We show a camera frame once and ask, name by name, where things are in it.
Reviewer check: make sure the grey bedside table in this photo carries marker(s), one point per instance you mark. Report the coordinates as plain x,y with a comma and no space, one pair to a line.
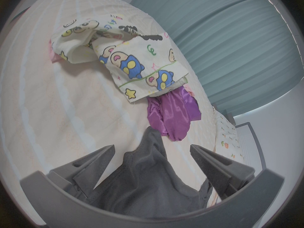
230,117

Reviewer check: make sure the purple satin garment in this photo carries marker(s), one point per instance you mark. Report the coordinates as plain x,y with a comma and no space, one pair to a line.
173,115

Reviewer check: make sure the pale pink garment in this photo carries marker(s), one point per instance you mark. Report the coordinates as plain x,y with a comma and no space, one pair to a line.
189,90

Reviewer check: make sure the blue-green curtain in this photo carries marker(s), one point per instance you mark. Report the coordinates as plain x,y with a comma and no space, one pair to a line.
225,44

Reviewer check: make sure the bed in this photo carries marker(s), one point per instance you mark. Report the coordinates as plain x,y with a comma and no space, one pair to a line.
47,103

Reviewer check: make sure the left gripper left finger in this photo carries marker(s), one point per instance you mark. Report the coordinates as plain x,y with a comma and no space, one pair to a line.
90,172

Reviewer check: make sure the black T-shirt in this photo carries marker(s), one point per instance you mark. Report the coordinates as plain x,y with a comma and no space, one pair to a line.
147,179

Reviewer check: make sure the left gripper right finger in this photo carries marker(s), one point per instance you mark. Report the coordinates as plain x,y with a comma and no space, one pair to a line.
213,170

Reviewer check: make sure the white printed pillow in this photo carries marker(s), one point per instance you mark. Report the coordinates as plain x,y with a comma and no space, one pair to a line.
230,139

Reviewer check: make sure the white printed pyjama top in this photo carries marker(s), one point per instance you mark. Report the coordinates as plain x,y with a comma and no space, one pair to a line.
133,56

